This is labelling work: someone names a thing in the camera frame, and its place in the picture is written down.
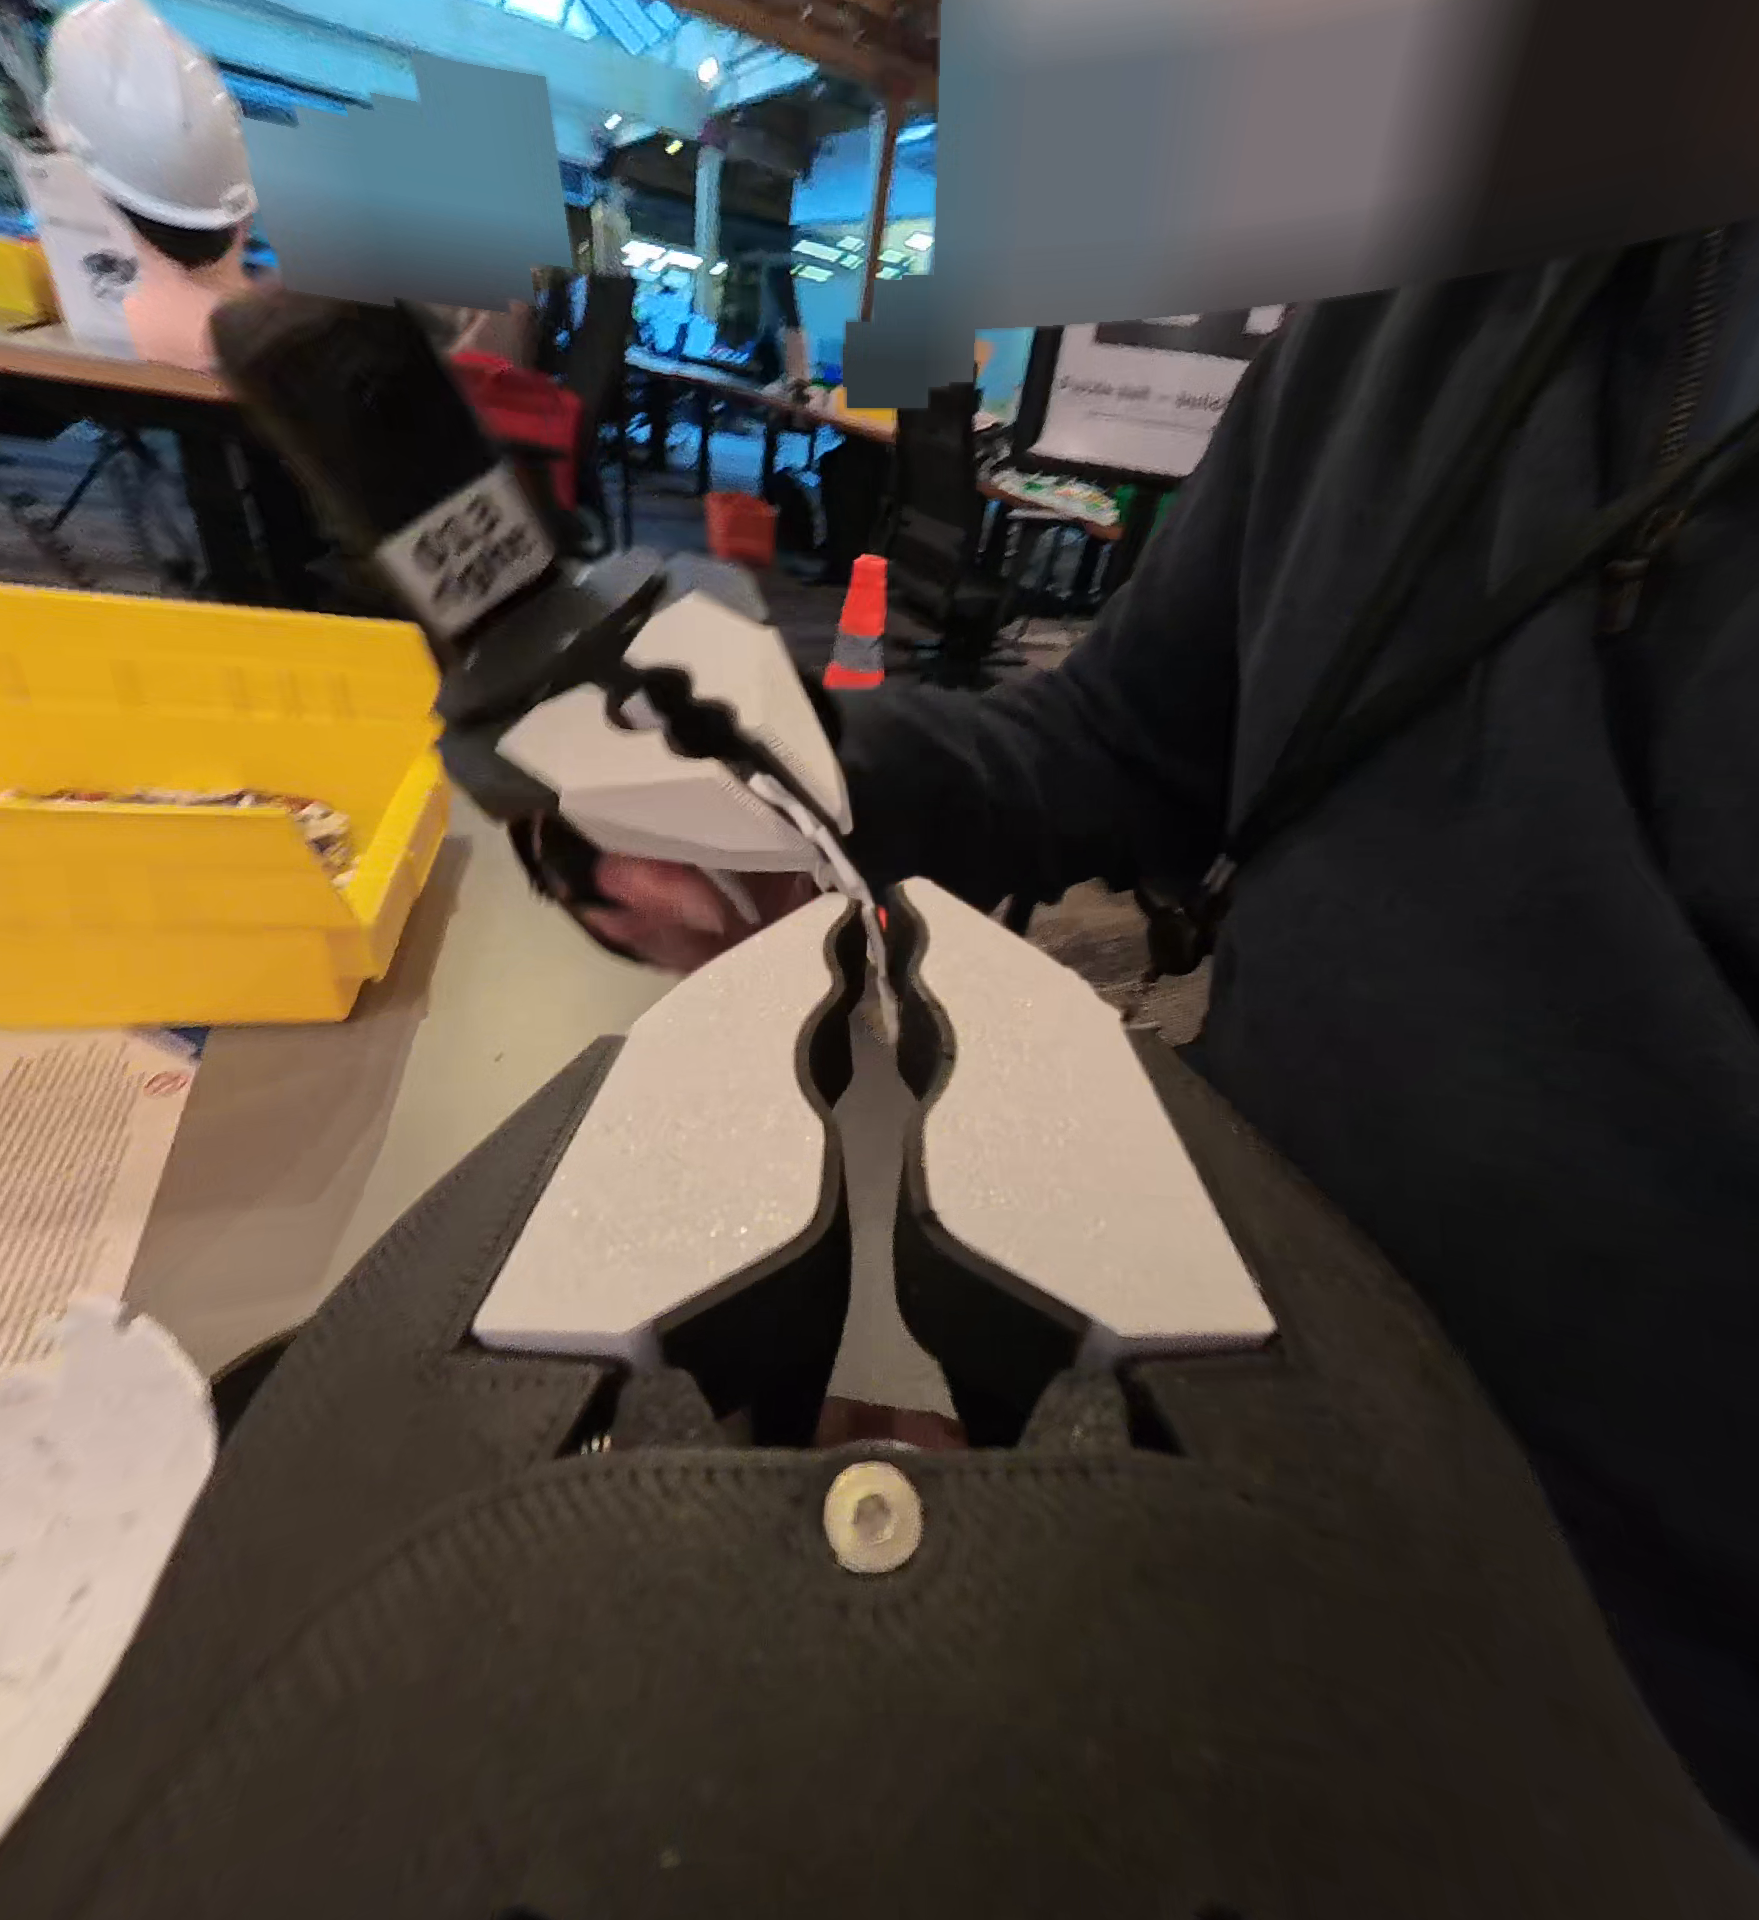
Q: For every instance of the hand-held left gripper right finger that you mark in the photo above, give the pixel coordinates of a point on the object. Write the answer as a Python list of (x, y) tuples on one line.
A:
[(1089, 1200)]

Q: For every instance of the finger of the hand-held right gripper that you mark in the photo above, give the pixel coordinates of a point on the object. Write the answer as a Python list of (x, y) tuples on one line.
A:
[(745, 661), (623, 781)]

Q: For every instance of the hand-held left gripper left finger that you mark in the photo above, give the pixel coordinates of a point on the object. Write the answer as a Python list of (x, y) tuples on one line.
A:
[(667, 1200)]

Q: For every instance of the small puzzle piece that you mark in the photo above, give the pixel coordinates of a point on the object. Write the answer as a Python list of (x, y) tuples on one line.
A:
[(819, 848)]

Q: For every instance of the heap of puzzle pieces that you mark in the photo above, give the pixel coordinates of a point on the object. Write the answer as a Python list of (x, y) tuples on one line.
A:
[(144, 804)]

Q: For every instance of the yellow plastic bin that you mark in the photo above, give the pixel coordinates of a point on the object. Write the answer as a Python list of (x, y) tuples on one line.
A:
[(144, 931)]

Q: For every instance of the colourful puzzle ball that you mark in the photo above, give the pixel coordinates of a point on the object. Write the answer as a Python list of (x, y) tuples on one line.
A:
[(38, 1502)]

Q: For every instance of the person's right hand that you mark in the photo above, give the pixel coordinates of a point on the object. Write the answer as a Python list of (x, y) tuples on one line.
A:
[(685, 917)]

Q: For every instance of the person's left hand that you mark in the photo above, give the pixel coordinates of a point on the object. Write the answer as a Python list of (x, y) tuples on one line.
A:
[(893, 1425)]

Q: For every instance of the orange traffic cone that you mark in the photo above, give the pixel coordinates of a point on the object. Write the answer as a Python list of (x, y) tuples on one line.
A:
[(861, 630)]

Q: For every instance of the orange storage bin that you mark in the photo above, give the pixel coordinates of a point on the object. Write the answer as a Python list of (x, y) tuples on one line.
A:
[(745, 533)]

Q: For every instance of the red storage bin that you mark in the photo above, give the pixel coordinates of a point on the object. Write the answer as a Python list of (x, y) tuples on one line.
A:
[(518, 398)]

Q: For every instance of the black framed sign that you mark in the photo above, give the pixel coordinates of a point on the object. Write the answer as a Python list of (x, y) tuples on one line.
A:
[(1133, 406)]

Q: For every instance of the pink mannequin head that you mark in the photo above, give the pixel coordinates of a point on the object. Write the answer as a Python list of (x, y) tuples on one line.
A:
[(165, 308)]

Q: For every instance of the wooden work table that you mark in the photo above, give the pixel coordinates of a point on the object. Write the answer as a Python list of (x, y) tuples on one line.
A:
[(68, 367)]

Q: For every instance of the white carton box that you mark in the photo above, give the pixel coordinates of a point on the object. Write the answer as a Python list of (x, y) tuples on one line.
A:
[(83, 254)]

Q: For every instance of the white instruction leaflet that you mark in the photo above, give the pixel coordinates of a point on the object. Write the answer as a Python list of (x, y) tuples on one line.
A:
[(25, 1185)]

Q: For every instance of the white hard hat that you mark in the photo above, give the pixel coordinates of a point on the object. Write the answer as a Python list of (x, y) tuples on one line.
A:
[(144, 120)]

